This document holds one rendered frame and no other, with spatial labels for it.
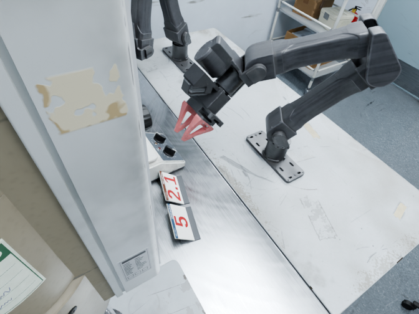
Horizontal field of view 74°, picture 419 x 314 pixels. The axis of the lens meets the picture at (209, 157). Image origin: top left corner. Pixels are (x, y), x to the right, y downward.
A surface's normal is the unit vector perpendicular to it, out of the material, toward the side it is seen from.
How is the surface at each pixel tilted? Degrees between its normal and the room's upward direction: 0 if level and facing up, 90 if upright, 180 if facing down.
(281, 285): 0
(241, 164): 0
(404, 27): 90
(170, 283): 0
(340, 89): 94
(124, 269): 90
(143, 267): 90
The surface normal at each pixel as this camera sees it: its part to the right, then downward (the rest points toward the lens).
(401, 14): -0.84, 0.35
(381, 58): -0.08, 0.75
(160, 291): 0.09, -0.65
